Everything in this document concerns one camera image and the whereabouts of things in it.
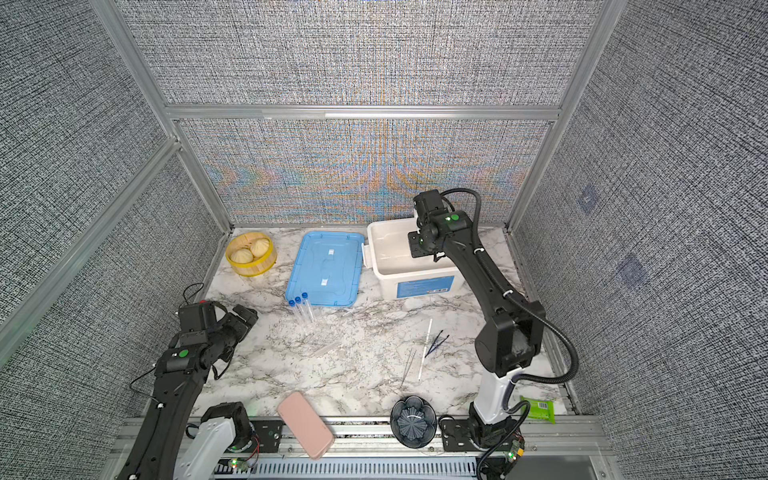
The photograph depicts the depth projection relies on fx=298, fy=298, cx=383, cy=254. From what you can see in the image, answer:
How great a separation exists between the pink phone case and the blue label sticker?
1.37 ft

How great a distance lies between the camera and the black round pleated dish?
735 millimetres

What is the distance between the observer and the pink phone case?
724mm

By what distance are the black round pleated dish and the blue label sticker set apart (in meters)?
0.31

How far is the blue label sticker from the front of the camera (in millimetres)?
924
